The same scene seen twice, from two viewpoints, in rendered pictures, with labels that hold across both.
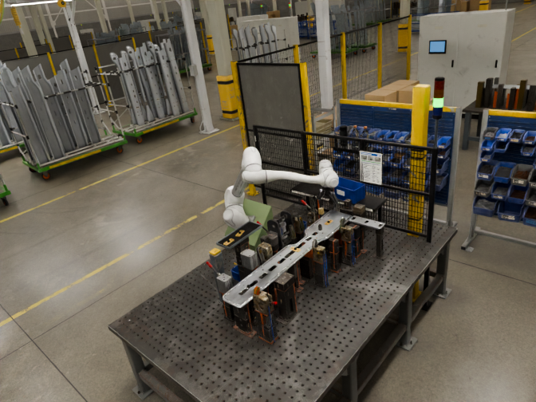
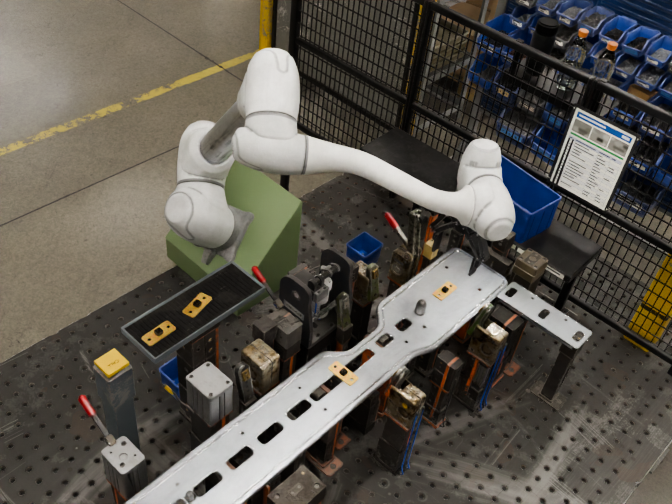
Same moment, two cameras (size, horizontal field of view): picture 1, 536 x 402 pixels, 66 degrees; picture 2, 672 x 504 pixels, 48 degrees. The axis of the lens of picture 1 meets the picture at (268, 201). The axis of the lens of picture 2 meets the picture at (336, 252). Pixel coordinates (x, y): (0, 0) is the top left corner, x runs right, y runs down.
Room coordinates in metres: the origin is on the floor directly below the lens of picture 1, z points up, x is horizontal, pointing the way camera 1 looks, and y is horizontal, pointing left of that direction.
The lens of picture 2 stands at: (1.35, 0.03, 2.65)
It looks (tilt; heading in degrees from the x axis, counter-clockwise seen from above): 43 degrees down; 354
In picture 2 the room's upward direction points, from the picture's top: 8 degrees clockwise
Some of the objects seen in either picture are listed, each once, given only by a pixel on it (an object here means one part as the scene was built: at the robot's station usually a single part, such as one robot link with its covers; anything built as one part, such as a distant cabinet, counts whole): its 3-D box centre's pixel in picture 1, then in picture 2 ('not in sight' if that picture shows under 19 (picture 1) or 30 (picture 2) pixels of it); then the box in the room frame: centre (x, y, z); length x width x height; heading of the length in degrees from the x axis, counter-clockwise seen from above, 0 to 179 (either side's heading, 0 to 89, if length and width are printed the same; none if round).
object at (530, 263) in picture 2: (359, 223); (517, 297); (3.09, -0.76, 0.88); 0.08 x 0.08 x 0.36; 47
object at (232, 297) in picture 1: (294, 251); (340, 380); (2.62, -0.15, 1.00); 1.38 x 0.22 x 0.02; 137
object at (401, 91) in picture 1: (403, 117); not in sight; (7.13, -2.58, 0.52); 1.20 x 0.80 x 1.05; 132
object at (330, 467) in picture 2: (291, 271); (318, 423); (2.58, -0.10, 0.84); 0.17 x 0.06 x 0.29; 47
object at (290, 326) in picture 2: (273, 256); (282, 363); (2.75, 0.01, 0.89); 0.13 x 0.11 x 0.38; 47
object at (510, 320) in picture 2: (353, 240); (495, 346); (2.90, -0.66, 0.84); 0.11 x 0.10 x 0.28; 47
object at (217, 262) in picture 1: (220, 277); (120, 418); (2.51, 0.42, 0.92); 0.08 x 0.08 x 0.44; 47
